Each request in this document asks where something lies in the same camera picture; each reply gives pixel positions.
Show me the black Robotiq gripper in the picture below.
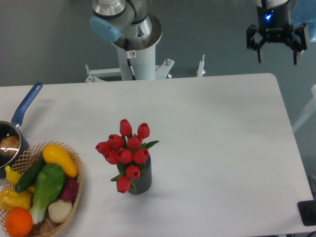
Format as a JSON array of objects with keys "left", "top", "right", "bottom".
[{"left": 246, "top": 4, "right": 310, "bottom": 65}]

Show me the red tulip bouquet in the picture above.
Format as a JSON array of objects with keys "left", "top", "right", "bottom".
[{"left": 95, "top": 119, "right": 158, "bottom": 183}]

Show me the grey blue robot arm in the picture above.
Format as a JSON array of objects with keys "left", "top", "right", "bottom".
[{"left": 89, "top": 0, "right": 310, "bottom": 62}]

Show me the dark grey ribbed vase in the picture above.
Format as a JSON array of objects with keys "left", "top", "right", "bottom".
[{"left": 116, "top": 156, "right": 153, "bottom": 195}]

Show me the blue translucent plastic bag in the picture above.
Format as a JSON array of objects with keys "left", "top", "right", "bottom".
[{"left": 291, "top": 0, "right": 316, "bottom": 42}]

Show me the black device at edge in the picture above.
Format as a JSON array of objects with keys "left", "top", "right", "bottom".
[{"left": 297, "top": 200, "right": 316, "bottom": 226}]

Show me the yellow squash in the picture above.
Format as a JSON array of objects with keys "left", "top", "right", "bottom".
[{"left": 42, "top": 144, "right": 79, "bottom": 178}]

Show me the purple red radish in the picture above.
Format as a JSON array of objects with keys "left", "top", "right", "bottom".
[{"left": 60, "top": 178, "right": 79, "bottom": 201}]

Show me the woven wicker basket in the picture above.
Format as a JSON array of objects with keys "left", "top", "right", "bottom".
[{"left": 11, "top": 142, "right": 83, "bottom": 237}]

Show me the green bok choy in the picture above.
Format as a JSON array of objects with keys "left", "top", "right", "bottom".
[{"left": 29, "top": 163, "right": 65, "bottom": 225}]

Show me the white garlic bulb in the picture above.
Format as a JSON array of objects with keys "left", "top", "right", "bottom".
[{"left": 48, "top": 199, "right": 72, "bottom": 223}]

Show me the green cucumber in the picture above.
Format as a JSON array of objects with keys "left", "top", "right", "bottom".
[{"left": 15, "top": 156, "right": 46, "bottom": 193}]

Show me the brown bread roll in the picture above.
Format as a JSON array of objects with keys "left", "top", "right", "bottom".
[{"left": 0, "top": 136, "right": 20, "bottom": 157}]

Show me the yellow banana pepper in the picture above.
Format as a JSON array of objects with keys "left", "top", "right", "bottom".
[{"left": 5, "top": 165, "right": 22, "bottom": 187}]

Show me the orange fruit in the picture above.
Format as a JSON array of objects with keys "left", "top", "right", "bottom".
[{"left": 5, "top": 208, "right": 33, "bottom": 237}]

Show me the white frame at right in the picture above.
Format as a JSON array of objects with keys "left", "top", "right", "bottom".
[{"left": 292, "top": 84, "right": 316, "bottom": 133}]

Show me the white pedestal base frame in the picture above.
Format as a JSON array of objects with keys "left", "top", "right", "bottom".
[{"left": 85, "top": 54, "right": 206, "bottom": 82}]

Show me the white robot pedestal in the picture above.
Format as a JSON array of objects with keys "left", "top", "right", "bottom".
[{"left": 113, "top": 13, "right": 162, "bottom": 81}]

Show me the black pedestal cable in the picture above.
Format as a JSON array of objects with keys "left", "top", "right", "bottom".
[{"left": 123, "top": 38, "right": 137, "bottom": 80}]

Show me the blue handled saucepan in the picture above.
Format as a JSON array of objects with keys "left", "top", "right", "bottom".
[{"left": 0, "top": 82, "right": 43, "bottom": 178}]

